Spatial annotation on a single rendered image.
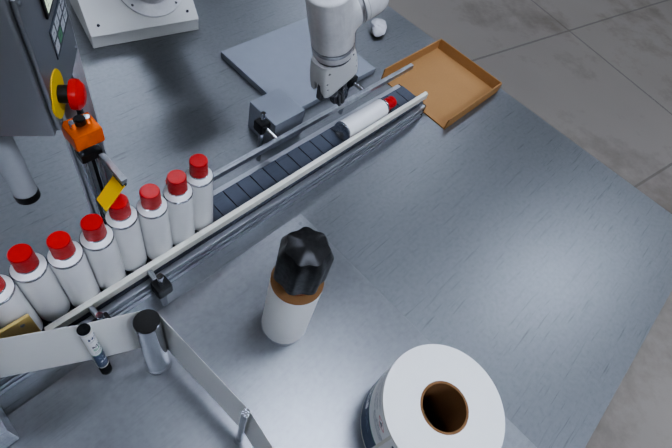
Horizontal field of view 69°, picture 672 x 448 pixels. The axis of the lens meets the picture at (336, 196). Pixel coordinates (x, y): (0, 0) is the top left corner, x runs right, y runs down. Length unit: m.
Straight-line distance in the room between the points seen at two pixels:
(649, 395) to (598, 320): 1.19
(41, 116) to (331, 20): 0.46
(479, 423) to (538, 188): 0.80
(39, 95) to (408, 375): 0.64
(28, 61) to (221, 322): 0.57
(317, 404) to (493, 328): 0.45
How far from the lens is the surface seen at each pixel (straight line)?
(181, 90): 1.41
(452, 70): 1.71
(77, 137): 0.81
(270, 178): 1.15
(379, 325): 1.01
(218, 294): 0.99
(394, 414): 0.81
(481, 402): 0.88
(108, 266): 0.93
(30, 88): 0.64
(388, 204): 1.23
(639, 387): 2.48
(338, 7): 0.84
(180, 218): 0.95
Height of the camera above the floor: 1.78
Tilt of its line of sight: 52 degrees down
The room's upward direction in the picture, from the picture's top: 19 degrees clockwise
